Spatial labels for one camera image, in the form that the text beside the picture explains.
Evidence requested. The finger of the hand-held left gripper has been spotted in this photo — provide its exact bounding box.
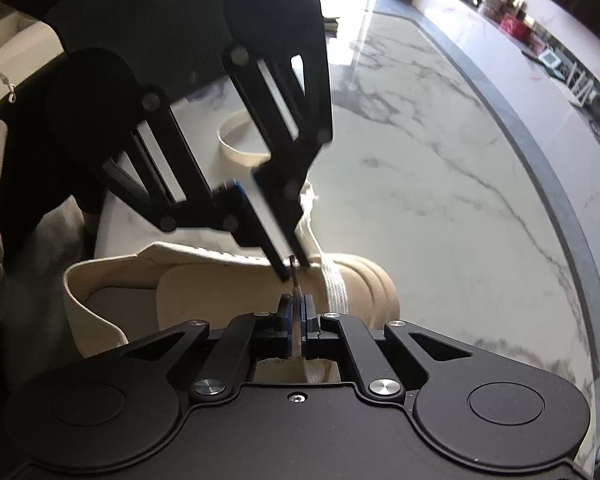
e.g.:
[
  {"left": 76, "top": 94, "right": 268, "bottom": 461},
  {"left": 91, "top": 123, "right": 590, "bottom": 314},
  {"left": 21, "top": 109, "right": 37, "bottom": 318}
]
[
  {"left": 102, "top": 92, "right": 292, "bottom": 282},
  {"left": 222, "top": 46, "right": 335, "bottom": 269}
]

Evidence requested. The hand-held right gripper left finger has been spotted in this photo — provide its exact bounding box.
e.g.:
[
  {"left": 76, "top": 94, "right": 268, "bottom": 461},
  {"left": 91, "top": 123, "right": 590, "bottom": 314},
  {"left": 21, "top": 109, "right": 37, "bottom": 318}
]
[{"left": 122, "top": 294, "right": 302, "bottom": 396}]

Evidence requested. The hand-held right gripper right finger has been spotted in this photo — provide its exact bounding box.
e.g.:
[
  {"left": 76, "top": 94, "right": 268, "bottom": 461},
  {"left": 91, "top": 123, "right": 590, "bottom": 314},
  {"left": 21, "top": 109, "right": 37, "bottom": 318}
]
[{"left": 302, "top": 294, "right": 473, "bottom": 396}]

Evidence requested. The white shoelace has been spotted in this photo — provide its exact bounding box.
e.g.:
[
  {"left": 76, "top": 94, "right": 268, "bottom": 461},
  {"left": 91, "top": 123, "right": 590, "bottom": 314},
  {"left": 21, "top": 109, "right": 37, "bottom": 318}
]
[{"left": 217, "top": 112, "right": 353, "bottom": 361}]

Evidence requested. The beige canvas shoe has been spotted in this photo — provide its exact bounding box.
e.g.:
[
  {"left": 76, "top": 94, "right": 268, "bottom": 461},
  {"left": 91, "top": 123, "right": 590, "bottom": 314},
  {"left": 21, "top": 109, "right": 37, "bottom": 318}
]
[{"left": 62, "top": 240, "right": 402, "bottom": 386}]

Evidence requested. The white marble television cabinet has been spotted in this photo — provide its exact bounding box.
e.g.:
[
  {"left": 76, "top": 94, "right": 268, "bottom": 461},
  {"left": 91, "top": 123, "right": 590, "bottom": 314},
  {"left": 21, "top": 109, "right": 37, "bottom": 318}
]
[{"left": 412, "top": 0, "right": 600, "bottom": 241}]

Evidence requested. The red gift box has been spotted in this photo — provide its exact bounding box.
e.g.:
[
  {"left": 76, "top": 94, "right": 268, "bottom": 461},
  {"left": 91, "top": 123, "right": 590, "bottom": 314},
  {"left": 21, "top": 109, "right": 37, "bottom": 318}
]
[{"left": 500, "top": 12, "right": 532, "bottom": 39}]

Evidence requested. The white router with antennas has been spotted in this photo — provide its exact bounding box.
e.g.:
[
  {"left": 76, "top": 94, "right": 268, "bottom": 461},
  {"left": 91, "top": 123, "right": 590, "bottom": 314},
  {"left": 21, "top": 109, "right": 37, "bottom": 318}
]
[{"left": 564, "top": 55, "right": 599, "bottom": 107}]

